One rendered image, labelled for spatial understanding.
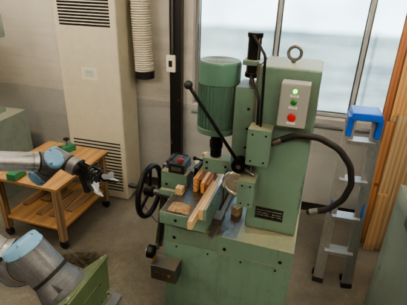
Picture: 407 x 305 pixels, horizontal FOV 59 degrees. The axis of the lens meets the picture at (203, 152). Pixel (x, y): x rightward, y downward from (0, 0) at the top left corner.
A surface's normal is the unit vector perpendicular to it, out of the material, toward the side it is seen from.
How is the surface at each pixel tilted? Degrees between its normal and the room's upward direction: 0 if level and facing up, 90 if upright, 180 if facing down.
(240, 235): 0
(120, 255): 0
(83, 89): 90
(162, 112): 90
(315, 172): 90
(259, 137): 90
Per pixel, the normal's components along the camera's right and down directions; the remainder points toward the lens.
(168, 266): 0.03, -0.90
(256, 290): -0.31, 0.40
